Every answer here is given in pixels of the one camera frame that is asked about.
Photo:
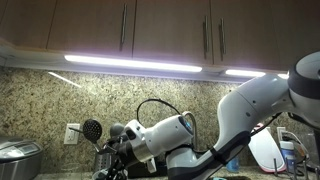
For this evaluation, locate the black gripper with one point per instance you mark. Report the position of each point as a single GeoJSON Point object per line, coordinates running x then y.
{"type": "Point", "coordinates": [123, 156]}

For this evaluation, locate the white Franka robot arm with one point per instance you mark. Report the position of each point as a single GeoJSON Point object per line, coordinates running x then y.
{"type": "Point", "coordinates": [240, 110]}

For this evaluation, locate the black sink caddy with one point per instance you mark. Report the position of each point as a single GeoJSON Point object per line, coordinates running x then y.
{"type": "Point", "coordinates": [146, 170]}

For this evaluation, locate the perforated metal utensil holder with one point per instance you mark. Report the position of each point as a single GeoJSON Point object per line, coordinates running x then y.
{"type": "Point", "coordinates": [101, 161]}

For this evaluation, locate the grey ladle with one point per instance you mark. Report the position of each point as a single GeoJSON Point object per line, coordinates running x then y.
{"type": "Point", "coordinates": [116, 129]}

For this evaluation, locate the black slotted skimmer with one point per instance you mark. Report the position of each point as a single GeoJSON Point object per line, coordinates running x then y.
{"type": "Point", "coordinates": [92, 130]}

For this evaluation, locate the silver rice cooker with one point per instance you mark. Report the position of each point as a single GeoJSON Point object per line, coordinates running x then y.
{"type": "Point", "coordinates": [18, 160]}

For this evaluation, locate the white LED light strip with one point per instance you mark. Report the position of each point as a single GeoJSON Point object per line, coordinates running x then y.
{"type": "Point", "coordinates": [133, 63]}
{"type": "Point", "coordinates": [245, 73]}

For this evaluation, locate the blue soap pump bottle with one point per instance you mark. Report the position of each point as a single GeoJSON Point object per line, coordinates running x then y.
{"type": "Point", "coordinates": [233, 165]}

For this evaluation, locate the white pink cutting board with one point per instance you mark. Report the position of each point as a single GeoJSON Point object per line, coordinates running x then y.
{"type": "Point", "coordinates": [266, 150]}

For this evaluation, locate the metal dish rack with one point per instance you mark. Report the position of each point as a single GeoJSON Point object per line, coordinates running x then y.
{"type": "Point", "coordinates": [275, 166]}

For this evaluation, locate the white outlet with plug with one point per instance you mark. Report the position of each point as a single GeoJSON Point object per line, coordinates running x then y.
{"type": "Point", "coordinates": [280, 132]}

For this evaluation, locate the white bottle blue label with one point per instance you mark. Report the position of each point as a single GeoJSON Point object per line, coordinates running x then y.
{"type": "Point", "coordinates": [287, 153]}

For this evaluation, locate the white wall outlet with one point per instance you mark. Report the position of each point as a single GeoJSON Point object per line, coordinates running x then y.
{"type": "Point", "coordinates": [71, 134]}

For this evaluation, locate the wooden wall cabinets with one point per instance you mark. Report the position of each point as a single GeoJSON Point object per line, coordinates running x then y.
{"type": "Point", "coordinates": [83, 26]}

